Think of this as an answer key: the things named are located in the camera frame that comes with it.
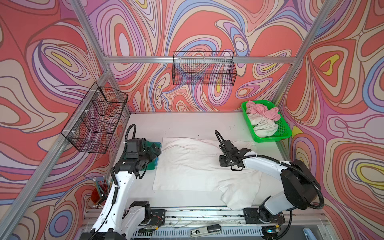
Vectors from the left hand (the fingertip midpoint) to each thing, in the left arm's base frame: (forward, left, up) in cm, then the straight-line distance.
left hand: (157, 151), depth 80 cm
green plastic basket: (+22, -83, -10) cm, 86 cm away
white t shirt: (0, -20, -17) cm, 26 cm away
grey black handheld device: (-34, -26, -11) cm, 44 cm away
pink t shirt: (+41, -65, -7) cm, 78 cm away
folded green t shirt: (-2, +5, -12) cm, 14 cm away
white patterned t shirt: (+26, -71, -11) cm, 77 cm away
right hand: (-1, -40, -14) cm, 42 cm away
